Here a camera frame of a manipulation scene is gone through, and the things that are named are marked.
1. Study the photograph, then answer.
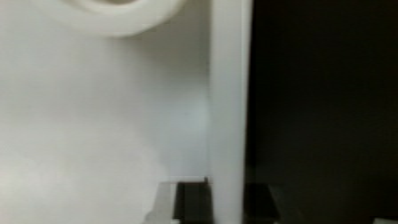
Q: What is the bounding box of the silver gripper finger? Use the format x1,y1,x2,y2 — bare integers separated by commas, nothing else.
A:
142,182,178,224

